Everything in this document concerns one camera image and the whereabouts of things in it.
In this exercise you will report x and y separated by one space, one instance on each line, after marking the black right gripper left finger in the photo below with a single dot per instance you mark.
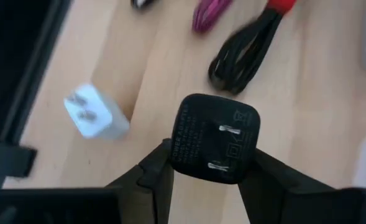
145 193

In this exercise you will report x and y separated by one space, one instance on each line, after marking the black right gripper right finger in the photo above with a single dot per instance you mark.
272 193

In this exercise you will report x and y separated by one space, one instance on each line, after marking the black power adapter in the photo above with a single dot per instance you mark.
201 124

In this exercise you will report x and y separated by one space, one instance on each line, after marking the white power adapter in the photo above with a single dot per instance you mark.
92 115

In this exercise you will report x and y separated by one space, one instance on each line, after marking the black aluminium extrusion frame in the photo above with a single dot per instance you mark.
33 77

